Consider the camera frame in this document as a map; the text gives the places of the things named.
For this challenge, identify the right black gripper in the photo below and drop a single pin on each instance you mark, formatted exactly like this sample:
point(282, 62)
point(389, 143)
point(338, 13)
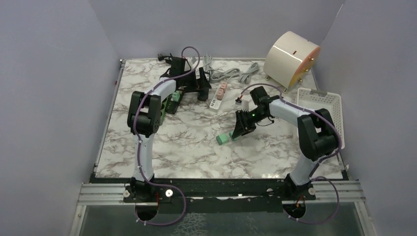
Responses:
point(242, 126)

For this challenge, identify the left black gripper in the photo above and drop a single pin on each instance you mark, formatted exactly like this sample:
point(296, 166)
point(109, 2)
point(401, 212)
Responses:
point(202, 82)

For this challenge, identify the pink plug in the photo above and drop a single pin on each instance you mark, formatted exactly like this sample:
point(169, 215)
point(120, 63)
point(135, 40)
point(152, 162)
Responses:
point(220, 94)
point(223, 86)

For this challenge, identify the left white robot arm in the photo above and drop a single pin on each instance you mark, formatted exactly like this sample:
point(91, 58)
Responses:
point(145, 115)

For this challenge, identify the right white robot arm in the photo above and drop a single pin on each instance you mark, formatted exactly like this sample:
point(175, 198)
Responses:
point(318, 138)

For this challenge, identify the green plug on black strip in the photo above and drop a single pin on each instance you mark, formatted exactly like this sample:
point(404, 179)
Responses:
point(176, 96)

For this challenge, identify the white power strip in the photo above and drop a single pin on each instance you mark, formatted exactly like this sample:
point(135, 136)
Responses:
point(215, 104)

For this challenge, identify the black power strip left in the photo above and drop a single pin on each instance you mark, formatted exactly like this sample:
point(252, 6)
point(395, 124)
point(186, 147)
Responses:
point(171, 106)

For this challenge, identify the green power strip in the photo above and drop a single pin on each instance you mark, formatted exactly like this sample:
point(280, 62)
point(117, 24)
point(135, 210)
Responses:
point(163, 112)

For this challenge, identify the beige cylindrical container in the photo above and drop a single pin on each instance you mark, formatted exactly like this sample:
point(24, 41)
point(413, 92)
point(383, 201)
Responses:
point(290, 59)

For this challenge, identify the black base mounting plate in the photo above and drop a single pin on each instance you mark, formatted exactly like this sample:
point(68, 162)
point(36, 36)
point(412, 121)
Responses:
point(174, 196)

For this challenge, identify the aluminium rail frame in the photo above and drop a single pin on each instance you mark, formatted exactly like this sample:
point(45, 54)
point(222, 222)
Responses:
point(339, 209)

